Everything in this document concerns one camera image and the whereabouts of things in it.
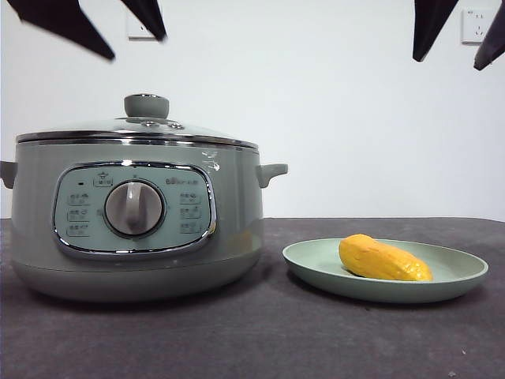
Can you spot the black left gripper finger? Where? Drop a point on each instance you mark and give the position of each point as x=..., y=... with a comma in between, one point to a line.
x=148, y=16
x=71, y=23

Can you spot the pale green electric steamer pot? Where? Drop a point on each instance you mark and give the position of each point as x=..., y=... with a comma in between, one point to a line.
x=229, y=221

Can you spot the glass lid with round knob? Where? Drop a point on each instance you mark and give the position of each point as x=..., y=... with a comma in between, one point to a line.
x=146, y=106

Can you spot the pale green round plate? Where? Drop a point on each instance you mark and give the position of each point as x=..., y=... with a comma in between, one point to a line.
x=315, y=260

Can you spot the white wall socket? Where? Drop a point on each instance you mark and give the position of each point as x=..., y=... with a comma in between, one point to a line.
x=473, y=27
x=136, y=27

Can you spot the yellow corn cob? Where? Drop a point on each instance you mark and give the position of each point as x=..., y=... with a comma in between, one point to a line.
x=378, y=258

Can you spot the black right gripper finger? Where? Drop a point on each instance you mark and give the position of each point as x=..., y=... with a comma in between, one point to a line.
x=428, y=23
x=493, y=43

